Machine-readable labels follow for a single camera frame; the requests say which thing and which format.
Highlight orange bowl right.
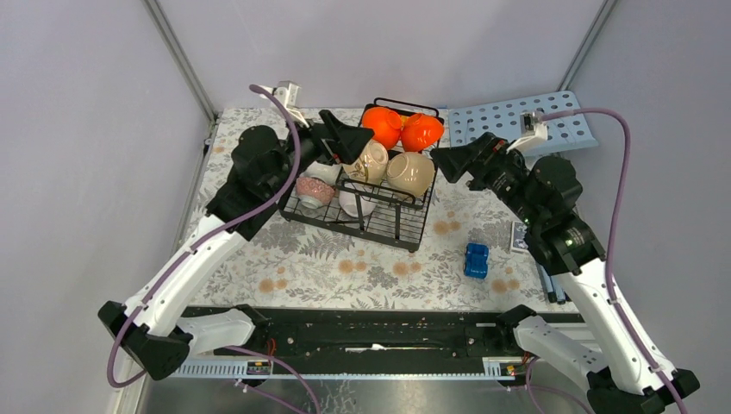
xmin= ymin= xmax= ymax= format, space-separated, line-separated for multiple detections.
xmin=400 ymin=113 xmax=444 ymax=152

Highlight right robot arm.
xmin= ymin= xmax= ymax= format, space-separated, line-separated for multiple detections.
xmin=430 ymin=133 xmax=700 ymax=413

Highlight blue tripod legs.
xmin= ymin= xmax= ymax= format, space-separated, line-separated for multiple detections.
xmin=538 ymin=266 xmax=571 ymax=304

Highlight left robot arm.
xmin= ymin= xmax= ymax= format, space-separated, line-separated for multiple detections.
xmin=97 ymin=110 xmax=373 ymax=380

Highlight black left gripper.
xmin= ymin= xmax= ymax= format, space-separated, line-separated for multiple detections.
xmin=266 ymin=109 xmax=374 ymax=198

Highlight blue card deck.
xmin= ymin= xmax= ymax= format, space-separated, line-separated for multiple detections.
xmin=509 ymin=221 xmax=528 ymax=253

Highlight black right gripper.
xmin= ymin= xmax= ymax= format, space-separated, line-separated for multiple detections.
xmin=428 ymin=131 xmax=542 ymax=228

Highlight orange bowl left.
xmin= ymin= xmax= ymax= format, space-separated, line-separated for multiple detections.
xmin=361 ymin=106 xmax=403 ymax=150

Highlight pink patterned bowl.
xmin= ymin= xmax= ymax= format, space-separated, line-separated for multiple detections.
xmin=295 ymin=177 xmax=334 ymax=209

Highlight blue perforated stand tray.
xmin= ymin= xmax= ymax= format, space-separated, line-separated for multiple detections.
xmin=448 ymin=91 xmax=598 ymax=157

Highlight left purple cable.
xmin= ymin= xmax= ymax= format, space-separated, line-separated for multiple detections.
xmin=107 ymin=84 xmax=303 ymax=390

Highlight floral table mat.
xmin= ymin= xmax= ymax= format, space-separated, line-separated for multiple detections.
xmin=188 ymin=107 xmax=578 ymax=314

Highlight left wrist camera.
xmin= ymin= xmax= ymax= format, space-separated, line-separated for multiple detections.
xmin=272 ymin=80 xmax=309 ymax=127

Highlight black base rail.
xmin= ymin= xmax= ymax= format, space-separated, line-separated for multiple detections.
xmin=240 ymin=304 xmax=525 ymax=377

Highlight orange bowl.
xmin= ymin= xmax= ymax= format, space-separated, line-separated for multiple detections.
xmin=400 ymin=113 xmax=444 ymax=152
xmin=361 ymin=106 xmax=403 ymax=150

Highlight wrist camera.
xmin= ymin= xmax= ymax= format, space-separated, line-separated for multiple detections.
xmin=272 ymin=80 xmax=309 ymax=127
xmin=507 ymin=110 xmax=548 ymax=154

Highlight plain beige bowl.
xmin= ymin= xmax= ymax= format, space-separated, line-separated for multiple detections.
xmin=386 ymin=152 xmax=435 ymax=198

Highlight blue toy car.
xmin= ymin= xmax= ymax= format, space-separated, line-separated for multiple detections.
xmin=463 ymin=242 xmax=490 ymax=279

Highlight white bowl in rack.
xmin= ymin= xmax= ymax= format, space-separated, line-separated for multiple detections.
xmin=303 ymin=162 xmax=341 ymax=186

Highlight black wire dish rack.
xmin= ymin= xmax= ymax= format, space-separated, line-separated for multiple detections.
xmin=278 ymin=97 xmax=447 ymax=254

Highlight beige patterned bowl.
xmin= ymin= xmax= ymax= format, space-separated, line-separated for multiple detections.
xmin=342 ymin=140 xmax=390 ymax=185

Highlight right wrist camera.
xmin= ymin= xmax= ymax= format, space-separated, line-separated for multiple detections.
xmin=507 ymin=110 xmax=548 ymax=154

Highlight white bowl front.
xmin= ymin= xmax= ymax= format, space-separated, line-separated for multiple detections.
xmin=339 ymin=191 xmax=376 ymax=218

